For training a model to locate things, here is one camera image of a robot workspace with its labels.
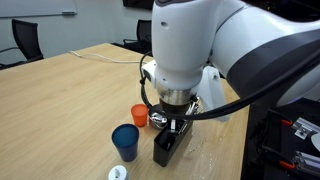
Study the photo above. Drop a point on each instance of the black cutlery rack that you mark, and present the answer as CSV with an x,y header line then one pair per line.
x,y
169,139

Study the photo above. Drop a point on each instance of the aluminium bracket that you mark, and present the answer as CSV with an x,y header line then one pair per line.
x,y
304,128

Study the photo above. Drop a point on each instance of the orange handled clamp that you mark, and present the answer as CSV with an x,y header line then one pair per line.
x,y
281,148

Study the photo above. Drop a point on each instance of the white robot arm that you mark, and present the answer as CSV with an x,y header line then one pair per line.
x,y
230,54

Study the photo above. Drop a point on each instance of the round metal cup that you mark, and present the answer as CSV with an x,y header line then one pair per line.
x,y
157,121

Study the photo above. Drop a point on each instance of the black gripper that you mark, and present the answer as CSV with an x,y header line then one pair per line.
x,y
173,109

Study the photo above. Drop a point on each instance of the black office chair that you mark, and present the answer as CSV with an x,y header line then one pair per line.
x,y
26,37
143,43

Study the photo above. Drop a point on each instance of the large orange plastic cup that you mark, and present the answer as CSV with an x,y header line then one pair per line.
x,y
139,114

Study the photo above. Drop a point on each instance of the black office chair left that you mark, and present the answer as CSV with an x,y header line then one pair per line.
x,y
26,37

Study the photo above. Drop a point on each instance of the blue plastic cup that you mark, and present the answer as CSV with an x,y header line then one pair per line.
x,y
125,138

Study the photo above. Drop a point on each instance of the whiteboard on wall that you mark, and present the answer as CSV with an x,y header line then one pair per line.
x,y
26,8

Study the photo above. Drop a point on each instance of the black office chair back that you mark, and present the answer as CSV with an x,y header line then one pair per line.
x,y
143,43

